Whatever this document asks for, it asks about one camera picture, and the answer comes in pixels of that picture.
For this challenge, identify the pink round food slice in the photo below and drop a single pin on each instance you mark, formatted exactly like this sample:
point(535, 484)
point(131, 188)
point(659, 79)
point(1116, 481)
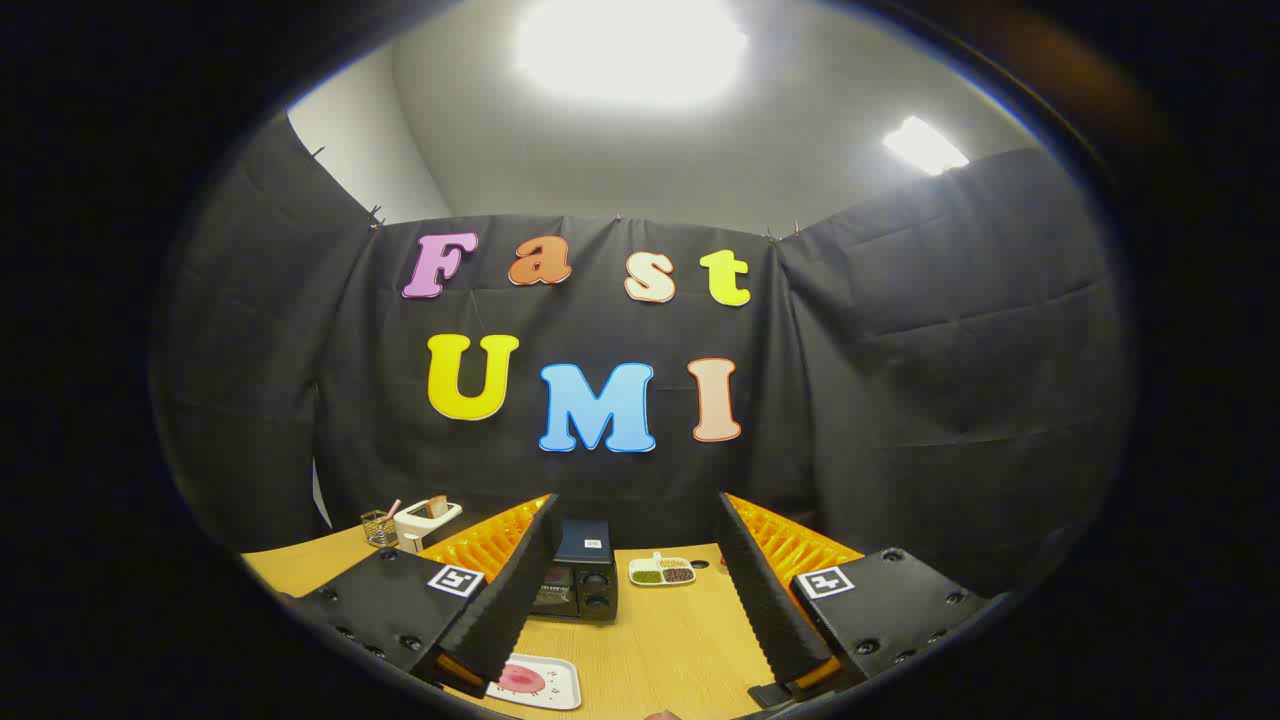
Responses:
point(520, 679)

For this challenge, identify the large ceiling light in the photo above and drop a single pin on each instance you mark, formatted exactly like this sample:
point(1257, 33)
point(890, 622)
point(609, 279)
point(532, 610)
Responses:
point(630, 50)

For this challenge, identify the white rectangular plate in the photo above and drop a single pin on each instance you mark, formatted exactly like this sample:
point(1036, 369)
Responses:
point(562, 684)

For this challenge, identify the brown bread slice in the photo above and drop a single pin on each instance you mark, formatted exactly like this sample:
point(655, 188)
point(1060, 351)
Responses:
point(437, 506)

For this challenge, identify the white pop-up toaster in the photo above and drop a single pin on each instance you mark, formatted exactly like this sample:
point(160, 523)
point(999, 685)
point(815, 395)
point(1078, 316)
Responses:
point(420, 525)

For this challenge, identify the white divided bean dish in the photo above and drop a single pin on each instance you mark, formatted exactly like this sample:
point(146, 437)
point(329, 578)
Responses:
point(661, 572)

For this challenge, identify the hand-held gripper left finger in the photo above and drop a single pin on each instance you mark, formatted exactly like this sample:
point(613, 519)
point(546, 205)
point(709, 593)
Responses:
point(505, 610)

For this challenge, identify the small ceiling light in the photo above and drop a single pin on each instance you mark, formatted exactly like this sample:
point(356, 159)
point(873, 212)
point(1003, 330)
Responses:
point(925, 146)

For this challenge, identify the black backdrop cloth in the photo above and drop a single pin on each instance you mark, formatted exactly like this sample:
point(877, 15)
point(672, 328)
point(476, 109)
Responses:
point(600, 320)

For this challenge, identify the black toaster oven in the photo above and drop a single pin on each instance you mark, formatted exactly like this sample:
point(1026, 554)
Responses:
point(585, 560)

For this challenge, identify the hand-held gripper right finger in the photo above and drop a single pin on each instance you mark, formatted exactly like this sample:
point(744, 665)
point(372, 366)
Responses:
point(770, 610)

